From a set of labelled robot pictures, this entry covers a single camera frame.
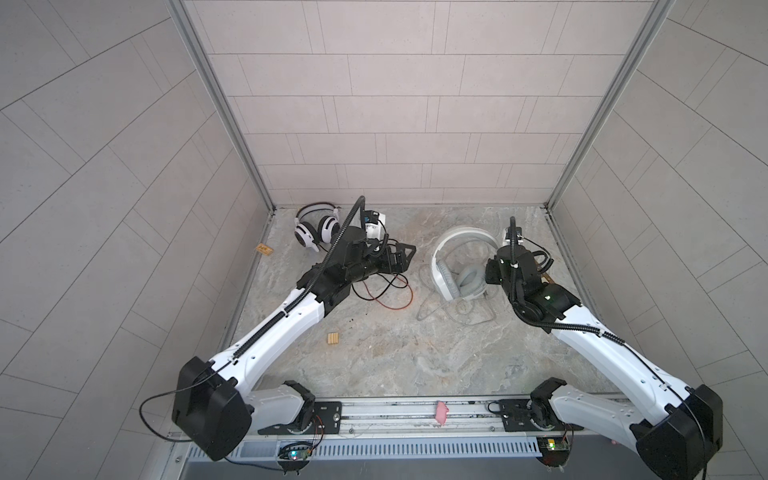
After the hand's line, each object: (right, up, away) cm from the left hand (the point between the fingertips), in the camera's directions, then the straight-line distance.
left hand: (411, 247), depth 72 cm
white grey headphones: (+15, -10, +8) cm, 20 cm away
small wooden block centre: (-21, -26, +10) cm, 35 cm away
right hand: (+22, -3, +7) cm, 23 cm away
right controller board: (+33, -47, -4) cm, 57 cm away
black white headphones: (-27, +5, +28) cm, 39 cm away
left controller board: (-26, -45, -8) cm, 52 cm away
